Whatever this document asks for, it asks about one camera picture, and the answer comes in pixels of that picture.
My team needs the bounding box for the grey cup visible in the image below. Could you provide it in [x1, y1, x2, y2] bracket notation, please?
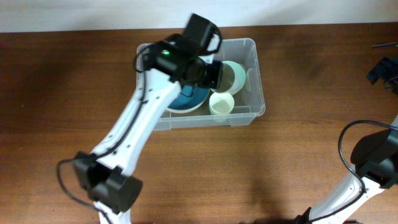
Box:
[212, 61, 241, 95]

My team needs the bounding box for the green bowl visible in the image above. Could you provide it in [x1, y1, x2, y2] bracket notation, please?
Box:
[230, 62, 246, 89]

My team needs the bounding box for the blue plate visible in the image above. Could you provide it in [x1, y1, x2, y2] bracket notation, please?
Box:
[168, 85, 210, 111]

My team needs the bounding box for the yellow bowl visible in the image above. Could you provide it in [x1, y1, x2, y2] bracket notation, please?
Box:
[228, 87, 243, 96]

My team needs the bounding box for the cream cup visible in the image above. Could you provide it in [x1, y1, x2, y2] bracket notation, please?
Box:
[209, 93, 234, 115]

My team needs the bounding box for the cream plate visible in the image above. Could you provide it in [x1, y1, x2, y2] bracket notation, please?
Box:
[165, 98, 206, 114]

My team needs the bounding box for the green cup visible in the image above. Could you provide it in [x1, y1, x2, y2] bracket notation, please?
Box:
[213, 114, 230, 123]

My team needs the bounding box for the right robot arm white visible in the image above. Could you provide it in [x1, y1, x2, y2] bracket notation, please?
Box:
[294, 120, 397, 223]

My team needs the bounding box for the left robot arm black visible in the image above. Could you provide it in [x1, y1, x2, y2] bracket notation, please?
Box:
[56, 14, 223, 223]

